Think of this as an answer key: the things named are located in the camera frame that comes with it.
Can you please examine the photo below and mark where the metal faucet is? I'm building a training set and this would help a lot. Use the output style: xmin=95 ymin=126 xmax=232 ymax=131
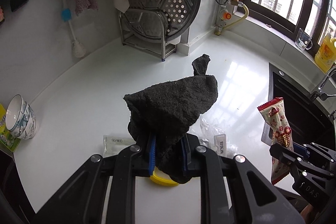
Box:
xmin=310 ymin=64 xmax=336 ymax=101

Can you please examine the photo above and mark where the clear chopstick packet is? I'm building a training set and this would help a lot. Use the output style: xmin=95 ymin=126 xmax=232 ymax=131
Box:
xmin=102 ymin=135 xmax=137 ymax=159

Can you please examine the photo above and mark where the red printed snack wrapper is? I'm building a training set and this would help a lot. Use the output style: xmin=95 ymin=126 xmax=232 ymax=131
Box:
xmin=257 ymin=97 xmax=293 ymax=186

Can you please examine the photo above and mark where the clear plastic packet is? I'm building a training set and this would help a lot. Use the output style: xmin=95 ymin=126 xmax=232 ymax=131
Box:
xmin=199 ymin=114 xmax=237 ymax=157

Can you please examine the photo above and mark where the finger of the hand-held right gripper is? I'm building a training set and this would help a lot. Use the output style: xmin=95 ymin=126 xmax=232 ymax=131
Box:
xmin=270 ymin=143 xmax=334 ymax=180
xmin=291 ymin=142 xmax=336 ymax=163

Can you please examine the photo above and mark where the yellow gas hose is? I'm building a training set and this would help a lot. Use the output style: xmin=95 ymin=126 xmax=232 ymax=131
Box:
xmin=224 ymin=4 xmax=248 ymax=30

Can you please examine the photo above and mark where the yellow green refill pouch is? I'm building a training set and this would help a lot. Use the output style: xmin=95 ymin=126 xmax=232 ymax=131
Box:
xmin=0 ymin=103 xmax=21 ymax=153

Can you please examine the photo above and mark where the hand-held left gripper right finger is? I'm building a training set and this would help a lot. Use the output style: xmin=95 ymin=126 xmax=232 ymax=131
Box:
xmin=180 ymin=133 xmax=306 ymax=224

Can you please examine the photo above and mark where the glass mug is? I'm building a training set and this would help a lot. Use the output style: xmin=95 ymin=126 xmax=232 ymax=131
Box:
xmin=295 ymin=28 xmax=314 ymax=51

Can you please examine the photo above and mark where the metal dish rack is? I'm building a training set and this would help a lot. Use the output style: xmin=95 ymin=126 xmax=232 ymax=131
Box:
xmin=119 ymin=7 xmax=177 ymax=62

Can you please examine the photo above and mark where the yellow oil bottle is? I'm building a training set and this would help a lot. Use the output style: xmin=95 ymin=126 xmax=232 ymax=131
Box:
xmin=314 ymin=28 xmax=336 ymax=72

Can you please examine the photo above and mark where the yellow plastic ring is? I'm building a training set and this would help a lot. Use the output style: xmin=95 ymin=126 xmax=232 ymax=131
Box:
xmin=150 ymin=169 xmax=180 ymax=187

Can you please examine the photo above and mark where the black kitchen sink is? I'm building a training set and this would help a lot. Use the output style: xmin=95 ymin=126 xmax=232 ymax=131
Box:
xmin=261 ymin=62 xmax=336 ymax=147

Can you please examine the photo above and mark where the white bottle brush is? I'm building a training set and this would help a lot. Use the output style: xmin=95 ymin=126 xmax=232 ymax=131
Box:
xmin=61 ymin=0 xmax=87 ymax=58

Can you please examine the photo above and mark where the black rectangular scrub pad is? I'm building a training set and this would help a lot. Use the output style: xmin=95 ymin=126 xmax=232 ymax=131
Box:
xmin=10 ymin=0 xmax=29 ymax=12

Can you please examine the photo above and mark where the black terry cloth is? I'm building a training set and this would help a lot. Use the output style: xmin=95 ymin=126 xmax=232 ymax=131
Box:
xmin=123 ymin=54 xmax=219 ymax=185

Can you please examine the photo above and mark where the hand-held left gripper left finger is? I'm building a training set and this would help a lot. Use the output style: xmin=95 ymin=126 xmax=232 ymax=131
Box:
xmin=33 ymin=135 xmax=158 ymax=224

